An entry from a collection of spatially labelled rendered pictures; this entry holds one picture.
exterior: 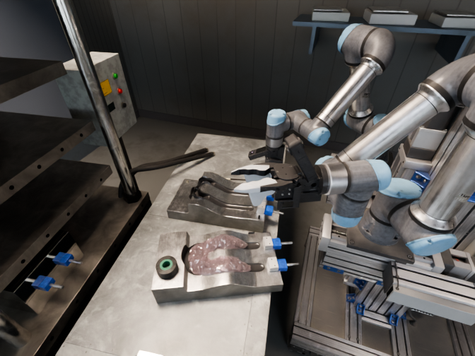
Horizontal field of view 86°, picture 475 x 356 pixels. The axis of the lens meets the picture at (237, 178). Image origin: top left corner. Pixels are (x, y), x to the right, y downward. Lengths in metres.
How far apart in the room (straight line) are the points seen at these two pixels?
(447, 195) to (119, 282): 1.18
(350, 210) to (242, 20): 2.77
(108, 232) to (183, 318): 0.62
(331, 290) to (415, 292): 0.83
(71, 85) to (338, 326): 1.90
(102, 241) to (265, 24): 2.59
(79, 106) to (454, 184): 1.49
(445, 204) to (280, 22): 2.60
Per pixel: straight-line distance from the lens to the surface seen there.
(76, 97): 1.49
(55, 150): 1.21
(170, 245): 1.16
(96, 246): 1.44
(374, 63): 1.12
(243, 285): 1.07
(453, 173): 0.81
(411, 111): 0.79
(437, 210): 0.87
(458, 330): 2.10
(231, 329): 1.09
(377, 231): 1.06
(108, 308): 1.22
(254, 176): 0.62
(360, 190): 0.66
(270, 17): 3.14
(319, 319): 1.80
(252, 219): 1.24
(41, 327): 1.32
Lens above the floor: 1.82
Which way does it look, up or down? 39 degrees down
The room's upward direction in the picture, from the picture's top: straight up
